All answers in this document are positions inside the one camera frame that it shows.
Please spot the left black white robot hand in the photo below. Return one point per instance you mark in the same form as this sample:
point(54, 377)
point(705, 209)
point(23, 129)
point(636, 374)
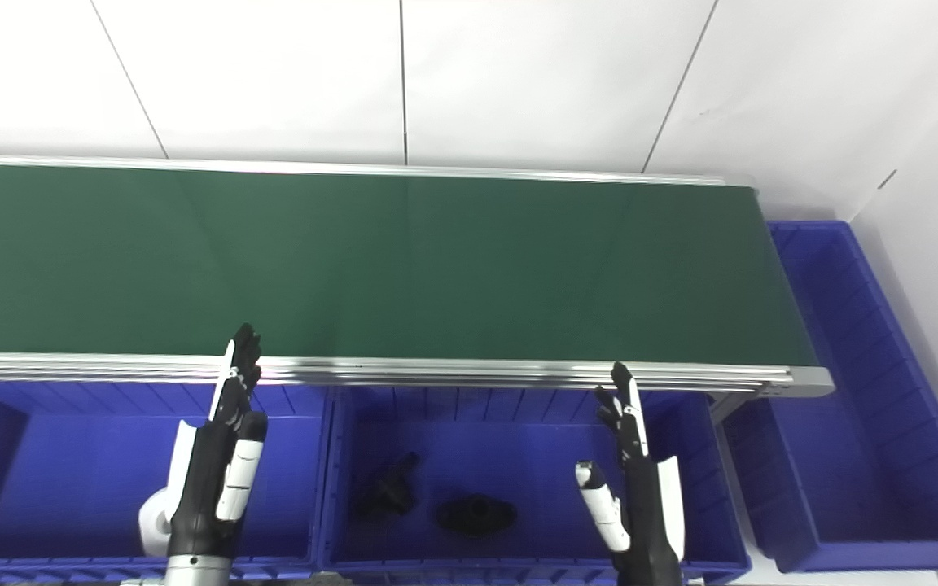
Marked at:
point(204, 480)

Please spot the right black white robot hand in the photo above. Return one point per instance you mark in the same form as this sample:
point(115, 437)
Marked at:
point(648, 521)

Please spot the black flange part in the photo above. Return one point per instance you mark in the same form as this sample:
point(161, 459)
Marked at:
point(392, 492)
point(475, 515)

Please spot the blue plastic bin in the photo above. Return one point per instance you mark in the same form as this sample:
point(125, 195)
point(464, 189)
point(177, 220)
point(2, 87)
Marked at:
point(70, 480)
point(843, 456)
point(518, 456)

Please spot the green conveyor belt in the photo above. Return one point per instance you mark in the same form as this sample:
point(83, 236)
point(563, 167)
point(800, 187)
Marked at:
point(371, 260)
point(436, 372)

